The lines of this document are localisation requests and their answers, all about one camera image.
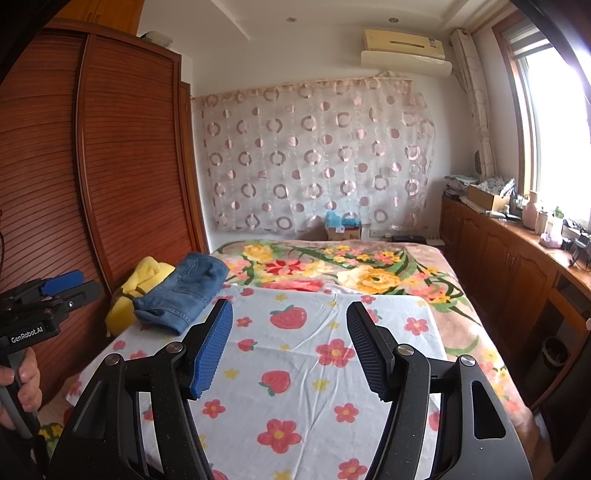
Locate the cream air conditioner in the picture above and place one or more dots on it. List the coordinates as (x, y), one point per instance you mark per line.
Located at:
(401, 42)

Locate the person's left hand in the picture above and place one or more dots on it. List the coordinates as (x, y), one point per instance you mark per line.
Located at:
(32, 378)

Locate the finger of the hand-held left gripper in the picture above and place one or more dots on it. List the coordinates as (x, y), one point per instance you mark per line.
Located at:
(81, 294)
(62, 281)

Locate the waste bin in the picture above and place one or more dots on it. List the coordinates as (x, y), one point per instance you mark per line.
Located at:
(556, 353)

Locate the small white jar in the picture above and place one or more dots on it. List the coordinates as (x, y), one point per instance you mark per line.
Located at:
(541, 224)

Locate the yellow plush toy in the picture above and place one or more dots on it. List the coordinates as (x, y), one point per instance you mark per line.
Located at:
(143, 277)

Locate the dark oval object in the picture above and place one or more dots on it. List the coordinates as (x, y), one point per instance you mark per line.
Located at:
(478, 165)

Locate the wooden slatted wardrobe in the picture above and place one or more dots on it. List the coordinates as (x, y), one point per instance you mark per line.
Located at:
(129, 175)

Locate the cardboard box with blue items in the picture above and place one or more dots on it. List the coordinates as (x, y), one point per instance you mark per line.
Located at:
(342, 228)

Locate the stack of folded cloths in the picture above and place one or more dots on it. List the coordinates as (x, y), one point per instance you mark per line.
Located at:
(461, 184)

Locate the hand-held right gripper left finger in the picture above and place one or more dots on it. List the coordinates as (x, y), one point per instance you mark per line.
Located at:
(212, 350)

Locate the green capped bottle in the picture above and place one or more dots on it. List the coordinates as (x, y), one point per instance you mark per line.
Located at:
(557, 224)

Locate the window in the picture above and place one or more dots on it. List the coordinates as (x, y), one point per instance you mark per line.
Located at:
(554, 129)

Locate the open cardboard box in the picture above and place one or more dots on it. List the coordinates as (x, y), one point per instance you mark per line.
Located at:
(487, 198)

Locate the circle patterned sheer curtain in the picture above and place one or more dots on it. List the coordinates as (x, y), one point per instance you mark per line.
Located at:
(314, 157)

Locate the strawberry print white sheet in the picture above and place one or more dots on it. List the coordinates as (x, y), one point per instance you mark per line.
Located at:
(295, 369)

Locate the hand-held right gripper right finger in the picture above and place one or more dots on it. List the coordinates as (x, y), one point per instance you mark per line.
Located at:
(369, 350)

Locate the wooden cabinet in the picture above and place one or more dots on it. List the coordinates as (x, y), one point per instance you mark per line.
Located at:
(498, 263)

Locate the floral blanket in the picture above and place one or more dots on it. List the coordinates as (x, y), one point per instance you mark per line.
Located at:
(369, 272)

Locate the black devices on cabinet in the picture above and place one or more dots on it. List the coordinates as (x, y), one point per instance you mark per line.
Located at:
(579, 247)

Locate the blue denim pants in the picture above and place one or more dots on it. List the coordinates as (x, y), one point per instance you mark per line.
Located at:
(184, 290)

